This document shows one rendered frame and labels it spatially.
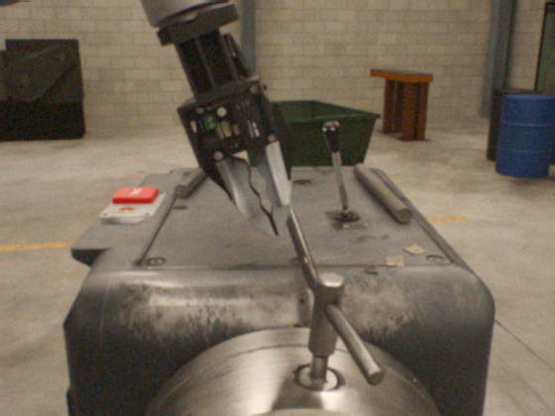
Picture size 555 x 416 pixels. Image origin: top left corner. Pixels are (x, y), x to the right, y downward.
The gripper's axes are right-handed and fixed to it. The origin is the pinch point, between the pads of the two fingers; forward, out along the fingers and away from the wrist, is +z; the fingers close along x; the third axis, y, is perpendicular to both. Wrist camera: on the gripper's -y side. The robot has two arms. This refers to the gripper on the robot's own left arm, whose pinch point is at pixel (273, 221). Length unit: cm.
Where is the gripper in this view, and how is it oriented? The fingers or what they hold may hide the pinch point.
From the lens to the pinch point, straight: 55.0
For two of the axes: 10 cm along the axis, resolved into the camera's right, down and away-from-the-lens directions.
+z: 3.3, 9.0, 2.8
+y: 0.3, 2.9, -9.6
